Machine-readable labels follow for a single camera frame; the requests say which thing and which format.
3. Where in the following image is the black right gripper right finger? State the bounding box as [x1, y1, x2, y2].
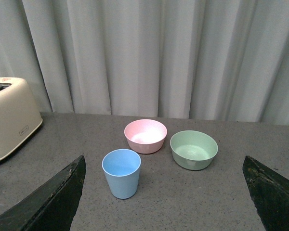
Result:
[242, 156, 289, 231]

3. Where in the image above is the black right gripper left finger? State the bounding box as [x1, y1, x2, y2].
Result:
[0, 155, 86, 231]

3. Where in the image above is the light blue plastic cup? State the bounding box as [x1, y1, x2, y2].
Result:
[102, 149, 142, 199]

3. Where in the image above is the green plastic bowl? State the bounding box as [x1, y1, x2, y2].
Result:
[170, 130, 218, 170]

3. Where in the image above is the cream white toaster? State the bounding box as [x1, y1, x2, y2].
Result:
[0, 77, 43, 161]

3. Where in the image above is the pink plastic bowl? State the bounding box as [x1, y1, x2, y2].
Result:
[124, 119, 168, 154]

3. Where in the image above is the white pleated curtain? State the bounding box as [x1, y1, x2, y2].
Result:
[0, 0, 289, 125]

